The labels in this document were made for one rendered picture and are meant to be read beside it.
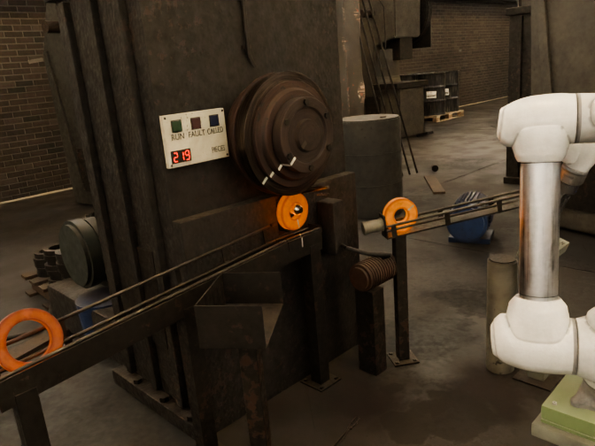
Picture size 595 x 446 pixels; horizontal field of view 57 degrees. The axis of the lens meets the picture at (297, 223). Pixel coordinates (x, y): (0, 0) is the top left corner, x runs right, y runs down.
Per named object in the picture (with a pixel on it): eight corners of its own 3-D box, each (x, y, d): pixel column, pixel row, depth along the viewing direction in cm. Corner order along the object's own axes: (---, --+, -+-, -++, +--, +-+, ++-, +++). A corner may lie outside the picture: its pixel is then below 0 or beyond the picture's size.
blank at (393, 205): (395, 238, 242) (397, 240, 239) (374, 213, 237) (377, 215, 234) (421, 214, 242) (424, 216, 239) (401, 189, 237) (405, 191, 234)
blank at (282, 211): (272, 200, 212) (278, 201, 210) (297, 185, 222) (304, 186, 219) (281, 235, 218) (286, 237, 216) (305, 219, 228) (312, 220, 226)
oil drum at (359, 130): (328, 214, 517) (320, 119, 492) (367, 201, 556) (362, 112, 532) (378, 223, 475) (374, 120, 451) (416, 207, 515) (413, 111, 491)
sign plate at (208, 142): (166, 168, 189) (158, 116, 184) (226, 156, 206) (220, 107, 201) (170, 169, 187) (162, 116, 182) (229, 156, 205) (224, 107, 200)
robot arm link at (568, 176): (559, 164, 196) (552, 179, 198) (583, 174, 190) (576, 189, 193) (567, 159, 202) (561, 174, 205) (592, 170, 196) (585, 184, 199)
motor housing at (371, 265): (352, 371, 250) (345, 262, 236) (381, 351, 265) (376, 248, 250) (374, 380, 241) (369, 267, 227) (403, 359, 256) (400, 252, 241)
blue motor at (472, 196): (444, 248, 401) (444, 203, 392) (457, 226, 450) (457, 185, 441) (488, 250, 388) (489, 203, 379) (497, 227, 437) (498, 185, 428)
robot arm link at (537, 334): (576, 386, 144) (489, 376, 152) (570, 364, 158) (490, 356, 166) (584, 88, 135) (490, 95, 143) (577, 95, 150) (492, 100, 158)
